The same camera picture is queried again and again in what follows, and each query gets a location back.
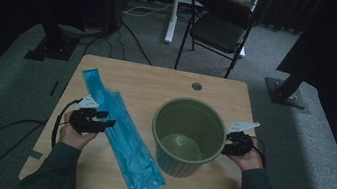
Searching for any black folding chair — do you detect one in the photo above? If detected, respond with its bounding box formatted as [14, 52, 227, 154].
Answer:
[173, 0, 259, 83]

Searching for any black tape strip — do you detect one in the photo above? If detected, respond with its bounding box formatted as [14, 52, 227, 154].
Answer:
[48, 79, 60, 98]

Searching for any white floor cable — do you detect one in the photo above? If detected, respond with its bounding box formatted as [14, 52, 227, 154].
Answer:
[121, 0, 175, 22]

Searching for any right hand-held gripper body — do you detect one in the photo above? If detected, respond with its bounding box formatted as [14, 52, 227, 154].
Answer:
[221, 116, 261, 160]

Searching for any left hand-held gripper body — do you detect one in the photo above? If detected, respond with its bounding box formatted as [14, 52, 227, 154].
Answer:
[68, 93, 111, 139]

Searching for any person's right hand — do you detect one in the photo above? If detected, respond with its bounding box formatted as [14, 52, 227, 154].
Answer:
[230, 134, 269, 175]

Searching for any person's left hand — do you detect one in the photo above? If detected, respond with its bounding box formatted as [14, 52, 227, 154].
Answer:
[57, 109, 101, 153]

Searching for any black stand with metal base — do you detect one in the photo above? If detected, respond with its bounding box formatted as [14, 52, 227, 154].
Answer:
[261, 38, 317, 111]

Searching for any grey table grommet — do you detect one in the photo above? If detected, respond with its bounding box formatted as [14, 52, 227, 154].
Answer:
[190, 81, 204, 92]

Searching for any grey tape strip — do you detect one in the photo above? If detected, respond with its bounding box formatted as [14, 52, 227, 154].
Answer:
[26, 148, 45, 162]

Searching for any black floor cable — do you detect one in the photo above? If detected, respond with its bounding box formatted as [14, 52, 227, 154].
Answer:
[82, 11, 160, 67]

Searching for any blue plastic bag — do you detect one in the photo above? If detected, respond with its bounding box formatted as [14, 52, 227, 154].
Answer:
[64, 66, 182, 189]

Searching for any black stand with square base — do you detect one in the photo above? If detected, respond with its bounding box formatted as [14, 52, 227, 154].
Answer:
[23, 0, 91, 68]

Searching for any green plastic bin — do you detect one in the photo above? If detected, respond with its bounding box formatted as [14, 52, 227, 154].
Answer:
[144, 93, 233, 185]

